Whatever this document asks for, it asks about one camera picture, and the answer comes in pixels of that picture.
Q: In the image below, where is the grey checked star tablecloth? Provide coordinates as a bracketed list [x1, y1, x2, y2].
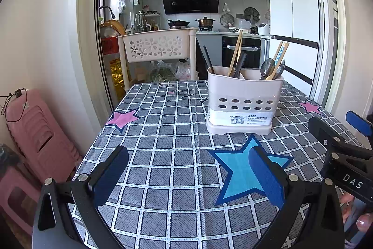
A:
[68, 80, 373, 249]

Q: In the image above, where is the white sliding door frame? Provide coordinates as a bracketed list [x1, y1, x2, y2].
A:
[76, 0, 342, 121]

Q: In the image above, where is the white plastic utensil holder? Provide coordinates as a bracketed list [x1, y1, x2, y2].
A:
[206, 65, 285, 136]

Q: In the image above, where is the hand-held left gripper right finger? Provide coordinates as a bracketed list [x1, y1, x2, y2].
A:
[248, 146, 350, 249]

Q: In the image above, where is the bag of green vegetables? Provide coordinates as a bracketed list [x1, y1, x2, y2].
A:
[148, 60, 177, 82]

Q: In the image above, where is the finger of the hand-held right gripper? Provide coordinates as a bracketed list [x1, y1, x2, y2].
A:
[308, 116, 373, 163]
[346, 110, 373, 136]

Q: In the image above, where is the black cable with small device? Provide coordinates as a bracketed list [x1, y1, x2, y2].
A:
[0, 88, 30, 123]

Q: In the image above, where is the silver round steamer rack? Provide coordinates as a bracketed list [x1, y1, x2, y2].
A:
[220, 13, 234, 28]

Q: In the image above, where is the black plastic utensil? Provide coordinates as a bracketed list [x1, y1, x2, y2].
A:
[203, 45, 216, 75]

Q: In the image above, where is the person's right hand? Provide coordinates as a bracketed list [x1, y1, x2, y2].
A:
[339, 193, 373, 239]

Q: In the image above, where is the spice rack with bottles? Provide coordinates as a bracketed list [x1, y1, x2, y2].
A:
[135, 5, 161, 32]

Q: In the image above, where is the dark round steamer rack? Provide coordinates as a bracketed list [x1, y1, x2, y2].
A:
[243, 7, 261, 21]

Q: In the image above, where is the white refrigerator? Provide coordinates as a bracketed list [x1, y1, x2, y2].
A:
[263, 0, 320, 92]

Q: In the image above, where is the crumpled clear plastic bag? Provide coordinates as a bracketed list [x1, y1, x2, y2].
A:
[175, 60, 194, 81]

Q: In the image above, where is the stack of pink plastic stools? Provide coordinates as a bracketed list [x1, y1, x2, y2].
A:
[6, 88, 83, 180]

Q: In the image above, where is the steel cooking pot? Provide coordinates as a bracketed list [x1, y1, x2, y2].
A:
[195, 16, 216, 29]

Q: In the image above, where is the black wok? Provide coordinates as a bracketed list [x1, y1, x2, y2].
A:
[167, 19, 190, 29]

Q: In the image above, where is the blue patterned chopstick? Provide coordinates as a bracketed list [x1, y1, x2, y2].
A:
[266, 41, 284, 81]

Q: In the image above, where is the dark kitchen faucet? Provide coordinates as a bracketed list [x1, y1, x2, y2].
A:
[98, 5, 115, 19]

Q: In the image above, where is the black built-in oven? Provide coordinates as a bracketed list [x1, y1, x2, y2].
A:
[222, 36, 262, 69]

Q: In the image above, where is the black plastic bag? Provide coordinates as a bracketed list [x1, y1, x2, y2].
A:
[0, 143, 21, 177]

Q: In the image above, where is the white perforated storage cart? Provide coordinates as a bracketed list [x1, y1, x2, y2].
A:
[117, 28, 199, 91]

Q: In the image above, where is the grey kitchen counter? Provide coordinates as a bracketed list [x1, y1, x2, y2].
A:
[195, 29, 272, 69]

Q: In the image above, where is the white plastic container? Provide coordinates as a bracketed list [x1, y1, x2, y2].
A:
[237, 18, 251, 33]

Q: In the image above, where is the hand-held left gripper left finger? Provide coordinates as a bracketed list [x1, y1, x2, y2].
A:
[32, 145, 130, 249]

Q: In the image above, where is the low pink plastic stool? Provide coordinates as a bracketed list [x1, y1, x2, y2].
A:
[0, 167, 42, 235]

